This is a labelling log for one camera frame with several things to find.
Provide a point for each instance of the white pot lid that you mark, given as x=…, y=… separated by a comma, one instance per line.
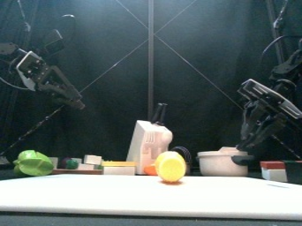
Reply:
x=227, y=151

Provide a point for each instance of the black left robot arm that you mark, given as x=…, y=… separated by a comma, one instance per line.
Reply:
x=12, y=35

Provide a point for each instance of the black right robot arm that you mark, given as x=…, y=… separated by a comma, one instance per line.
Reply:
x=290, y=67

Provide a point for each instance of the red and white block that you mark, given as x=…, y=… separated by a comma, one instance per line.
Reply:
x=274, y=170

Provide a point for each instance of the dark box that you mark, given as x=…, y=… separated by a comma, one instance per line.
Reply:
x=293, y=173

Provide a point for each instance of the purple toy food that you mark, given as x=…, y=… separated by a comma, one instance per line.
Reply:
x=63, y=162

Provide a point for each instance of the white toy block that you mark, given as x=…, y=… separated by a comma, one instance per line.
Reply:
x=92, y=159
x=85, y=167
x=53, y=162

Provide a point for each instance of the green toy ball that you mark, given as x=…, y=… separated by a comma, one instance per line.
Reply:
x=72, y=164

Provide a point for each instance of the green bell pepper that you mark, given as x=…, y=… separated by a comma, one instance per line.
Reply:
x=33, y=164

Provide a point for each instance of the yellow toy lemon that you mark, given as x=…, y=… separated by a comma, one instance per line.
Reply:
x=171, y=167

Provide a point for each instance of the brown wooden tray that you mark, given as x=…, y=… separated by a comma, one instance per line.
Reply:
x=76, y=171

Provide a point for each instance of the white knife block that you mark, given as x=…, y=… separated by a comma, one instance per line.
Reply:
x=146, y=144

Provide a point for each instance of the yellow and white block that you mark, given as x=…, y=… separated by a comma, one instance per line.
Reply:
x=119, y=168

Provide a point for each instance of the orange toy food piece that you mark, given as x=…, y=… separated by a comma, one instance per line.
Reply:
x=150, y=170

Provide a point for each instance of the white cutting board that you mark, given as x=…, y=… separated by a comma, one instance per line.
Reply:
x=148, y=197

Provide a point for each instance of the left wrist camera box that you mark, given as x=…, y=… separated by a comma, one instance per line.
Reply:
x=52, y=44

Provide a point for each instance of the grey vertical frame pole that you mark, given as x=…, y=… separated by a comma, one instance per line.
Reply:
x=150, y=58

